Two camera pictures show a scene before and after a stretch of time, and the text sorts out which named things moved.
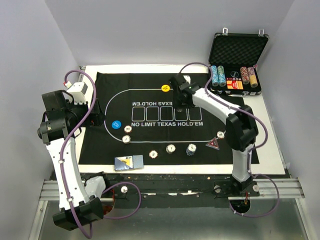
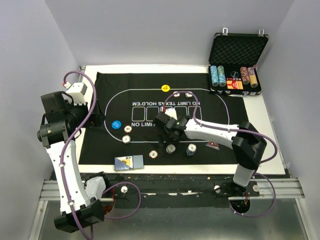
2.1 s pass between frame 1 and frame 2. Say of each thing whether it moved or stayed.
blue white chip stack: stayed
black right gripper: moved
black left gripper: stayed
